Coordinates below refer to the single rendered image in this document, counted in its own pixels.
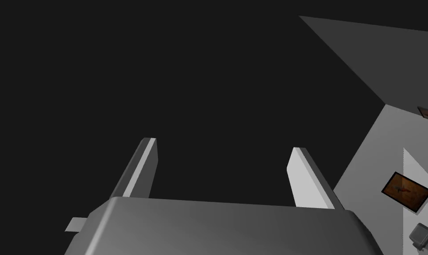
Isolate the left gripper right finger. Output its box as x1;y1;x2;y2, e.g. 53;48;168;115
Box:
286;147;345;210

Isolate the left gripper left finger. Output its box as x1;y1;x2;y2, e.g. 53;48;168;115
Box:
109;137;159;200

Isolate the grey box-shaped object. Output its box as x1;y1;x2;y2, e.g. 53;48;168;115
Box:
409;223;428;253

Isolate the brown framed wall picture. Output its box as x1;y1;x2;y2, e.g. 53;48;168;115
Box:
381;171;428;214

